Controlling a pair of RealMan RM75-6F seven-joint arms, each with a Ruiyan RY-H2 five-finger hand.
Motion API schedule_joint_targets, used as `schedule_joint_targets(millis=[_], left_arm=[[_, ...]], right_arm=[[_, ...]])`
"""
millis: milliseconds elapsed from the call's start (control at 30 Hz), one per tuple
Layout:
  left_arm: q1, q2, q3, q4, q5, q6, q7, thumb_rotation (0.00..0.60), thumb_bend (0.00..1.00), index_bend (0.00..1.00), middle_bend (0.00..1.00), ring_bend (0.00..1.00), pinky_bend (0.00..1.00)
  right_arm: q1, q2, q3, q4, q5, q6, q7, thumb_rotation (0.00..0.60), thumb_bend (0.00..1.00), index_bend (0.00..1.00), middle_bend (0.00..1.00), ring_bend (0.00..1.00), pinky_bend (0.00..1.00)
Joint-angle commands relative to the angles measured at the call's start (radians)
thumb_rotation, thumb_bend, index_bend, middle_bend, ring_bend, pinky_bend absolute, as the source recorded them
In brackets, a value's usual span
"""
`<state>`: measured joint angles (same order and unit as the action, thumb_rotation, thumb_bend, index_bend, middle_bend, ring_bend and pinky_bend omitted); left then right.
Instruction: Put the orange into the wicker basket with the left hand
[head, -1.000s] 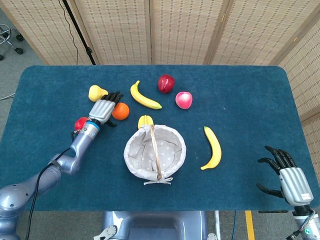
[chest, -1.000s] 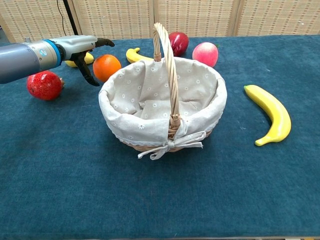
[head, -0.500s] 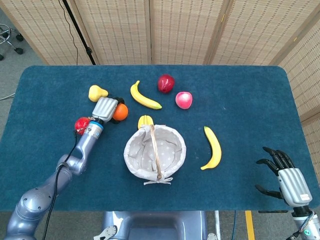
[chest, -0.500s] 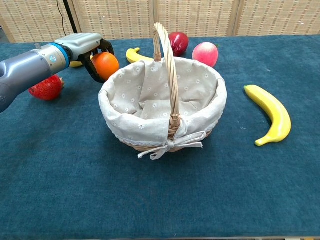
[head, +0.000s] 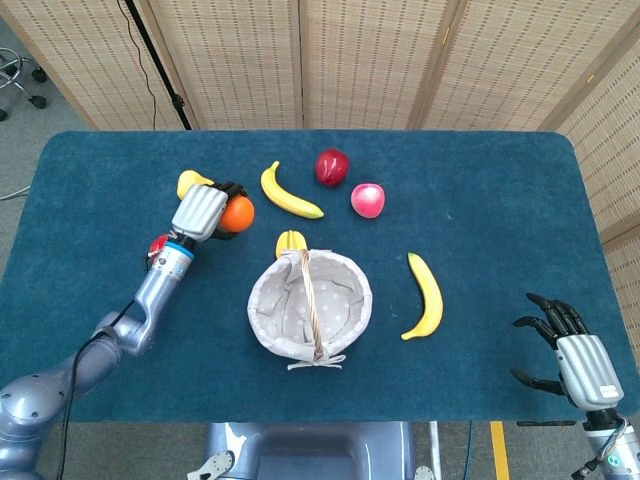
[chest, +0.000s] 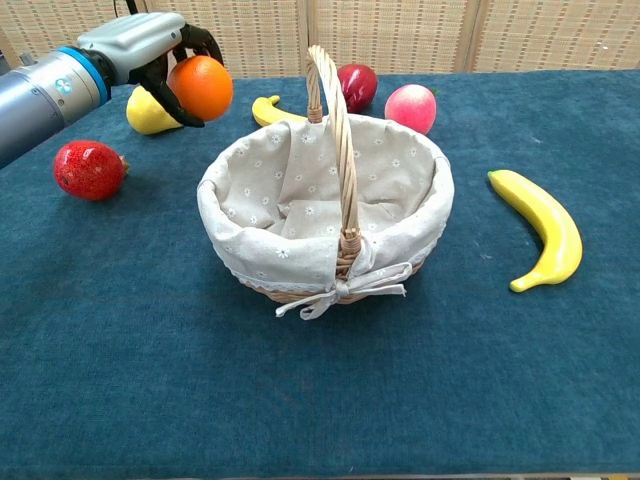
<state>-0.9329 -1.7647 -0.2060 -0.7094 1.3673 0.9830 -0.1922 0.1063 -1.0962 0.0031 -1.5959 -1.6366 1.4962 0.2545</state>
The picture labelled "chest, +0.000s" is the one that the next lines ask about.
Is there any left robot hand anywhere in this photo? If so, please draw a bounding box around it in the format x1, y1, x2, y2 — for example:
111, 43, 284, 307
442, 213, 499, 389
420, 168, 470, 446
76, 11, 225, 129

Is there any woven bamboo folding screen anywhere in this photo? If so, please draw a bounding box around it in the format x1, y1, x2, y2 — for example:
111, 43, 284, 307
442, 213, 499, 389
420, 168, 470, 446
0, 0, 640, 87

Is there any large yellow banana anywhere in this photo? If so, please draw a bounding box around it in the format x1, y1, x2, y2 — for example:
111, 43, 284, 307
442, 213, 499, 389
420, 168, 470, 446
487, 169, 584, 294

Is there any wicker basket with cloth liner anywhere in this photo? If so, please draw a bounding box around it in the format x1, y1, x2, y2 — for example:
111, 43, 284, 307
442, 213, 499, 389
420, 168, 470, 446
196, 112, 456, 321

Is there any teal table cloth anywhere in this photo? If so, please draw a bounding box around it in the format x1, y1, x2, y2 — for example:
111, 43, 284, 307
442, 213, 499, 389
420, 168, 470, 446
0, 69, 640, 475

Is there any orange fruit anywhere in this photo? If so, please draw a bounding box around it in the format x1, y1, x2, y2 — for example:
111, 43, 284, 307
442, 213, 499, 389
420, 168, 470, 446
166, 55, 235, 122

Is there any yellow pear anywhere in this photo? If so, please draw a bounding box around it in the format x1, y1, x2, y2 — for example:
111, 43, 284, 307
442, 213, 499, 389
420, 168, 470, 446
125, 85, 184, 136

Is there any red pomegranate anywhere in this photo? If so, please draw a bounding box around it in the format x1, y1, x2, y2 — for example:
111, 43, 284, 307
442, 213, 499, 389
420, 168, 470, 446
53, 140, 131, 202

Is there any small yellow banana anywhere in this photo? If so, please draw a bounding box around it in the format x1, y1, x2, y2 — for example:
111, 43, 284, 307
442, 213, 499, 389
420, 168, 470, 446
251, 94, 309, 128

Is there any pink peach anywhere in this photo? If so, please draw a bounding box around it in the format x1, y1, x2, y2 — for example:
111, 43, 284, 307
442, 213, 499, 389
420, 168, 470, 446
384, 83, 438, 136

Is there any dark red apple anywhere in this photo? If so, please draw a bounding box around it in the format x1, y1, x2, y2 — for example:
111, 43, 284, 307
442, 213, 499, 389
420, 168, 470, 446
337, 63, 379, 114

